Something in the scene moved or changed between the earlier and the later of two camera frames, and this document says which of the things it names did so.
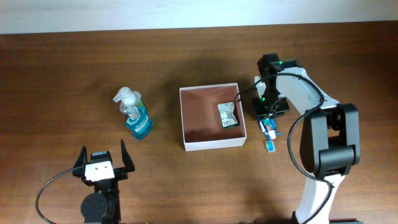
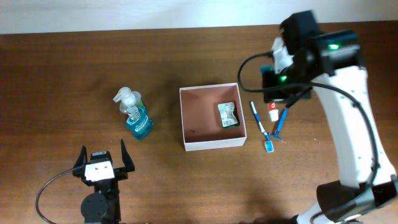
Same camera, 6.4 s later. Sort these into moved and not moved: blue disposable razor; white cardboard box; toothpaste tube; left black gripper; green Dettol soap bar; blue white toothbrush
Moved: toothpaste tube; blue disposable razor
Not moved: green Dettol soap bar; white cardboard box; left black gripper; blue white toothbrush
